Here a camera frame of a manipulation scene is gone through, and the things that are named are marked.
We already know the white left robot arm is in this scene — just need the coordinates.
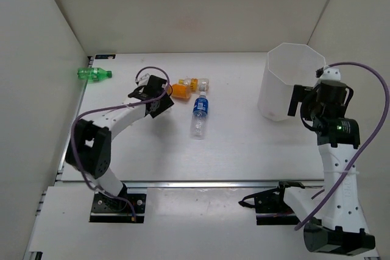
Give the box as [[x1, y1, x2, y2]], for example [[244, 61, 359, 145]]
[[65, 74, 174, 211]]

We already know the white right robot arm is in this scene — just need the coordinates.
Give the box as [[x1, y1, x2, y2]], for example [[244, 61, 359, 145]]
[[239, 80, 375, 256]]

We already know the white octagonal bin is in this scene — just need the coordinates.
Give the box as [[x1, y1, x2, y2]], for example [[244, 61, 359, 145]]
[[257, 43, 325, 121]]

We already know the yellow label clear bottle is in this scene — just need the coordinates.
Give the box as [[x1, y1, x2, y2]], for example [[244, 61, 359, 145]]
[[178, 78, 210, 93]]

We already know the blue label water bottle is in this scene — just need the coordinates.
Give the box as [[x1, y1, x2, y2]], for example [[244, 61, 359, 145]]
[[190, 92, 209, 139]]

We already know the green plastic bottle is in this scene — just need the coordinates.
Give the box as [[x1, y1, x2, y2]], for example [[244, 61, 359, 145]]
[[77, 67, 113, 82]]

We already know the dark table corner label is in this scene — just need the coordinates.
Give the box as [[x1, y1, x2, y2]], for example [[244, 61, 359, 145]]
[[94, 54, 116, 60]]

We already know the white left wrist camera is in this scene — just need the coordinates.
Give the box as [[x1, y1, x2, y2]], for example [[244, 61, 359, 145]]
[[135, 74, 150, 86]]

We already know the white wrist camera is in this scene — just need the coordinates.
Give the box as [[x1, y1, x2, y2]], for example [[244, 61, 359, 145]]
[[316, 66, 341, 84], [135, 74, 150, 86]]

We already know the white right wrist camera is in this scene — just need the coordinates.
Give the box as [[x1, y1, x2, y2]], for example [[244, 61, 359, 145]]
[[316, 66, 341, 84]]

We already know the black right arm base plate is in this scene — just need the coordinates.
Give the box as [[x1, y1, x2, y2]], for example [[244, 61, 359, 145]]
[[254, 188, 299, 226]]

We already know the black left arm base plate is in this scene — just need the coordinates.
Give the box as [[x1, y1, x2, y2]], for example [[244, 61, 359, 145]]
[[89, 191, 147, 223]]

